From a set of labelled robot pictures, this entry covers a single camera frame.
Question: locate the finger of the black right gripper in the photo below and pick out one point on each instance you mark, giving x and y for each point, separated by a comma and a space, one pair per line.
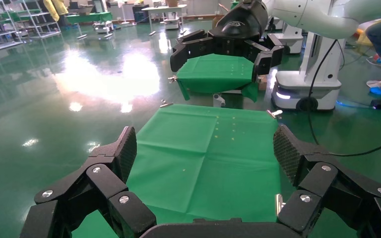
193, 46
269, 56

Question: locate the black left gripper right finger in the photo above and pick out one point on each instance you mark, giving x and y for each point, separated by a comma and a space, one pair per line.
325, 187

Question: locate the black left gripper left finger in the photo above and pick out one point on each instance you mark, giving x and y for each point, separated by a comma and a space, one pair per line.
105, 184

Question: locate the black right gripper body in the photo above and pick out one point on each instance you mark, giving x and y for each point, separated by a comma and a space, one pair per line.
246, 19

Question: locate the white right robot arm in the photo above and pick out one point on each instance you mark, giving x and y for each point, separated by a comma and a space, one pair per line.
308, 16

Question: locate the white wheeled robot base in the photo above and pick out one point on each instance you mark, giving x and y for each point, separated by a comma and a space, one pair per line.
290, 36
308, 88

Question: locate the plain brown cardboard box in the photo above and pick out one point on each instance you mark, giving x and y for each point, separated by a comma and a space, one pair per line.
262, 83

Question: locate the small white mobile robot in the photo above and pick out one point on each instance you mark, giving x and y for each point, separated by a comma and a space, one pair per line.
171, 23
103, 28

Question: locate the small green cloth covered table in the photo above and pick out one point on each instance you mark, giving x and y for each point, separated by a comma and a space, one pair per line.
210, 75

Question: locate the silver binder clip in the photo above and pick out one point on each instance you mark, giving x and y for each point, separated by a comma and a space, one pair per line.
279, 203
274, 113
165, 104
172, 78

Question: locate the white table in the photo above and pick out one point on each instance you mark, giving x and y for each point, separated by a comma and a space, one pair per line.
164, 8

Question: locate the large green table cloth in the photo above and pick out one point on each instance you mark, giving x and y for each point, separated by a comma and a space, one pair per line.
193, 164

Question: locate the long green covered table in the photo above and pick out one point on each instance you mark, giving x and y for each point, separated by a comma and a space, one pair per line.
88, 17

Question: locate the person in yellow coat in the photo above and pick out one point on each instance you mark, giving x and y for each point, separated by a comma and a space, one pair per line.
379, 34

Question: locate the yellow hanging coats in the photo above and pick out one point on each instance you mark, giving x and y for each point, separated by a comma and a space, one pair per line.
54, 8

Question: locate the white metal shelf rack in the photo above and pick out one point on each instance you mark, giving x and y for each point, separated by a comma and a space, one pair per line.
46, 34
0, 46

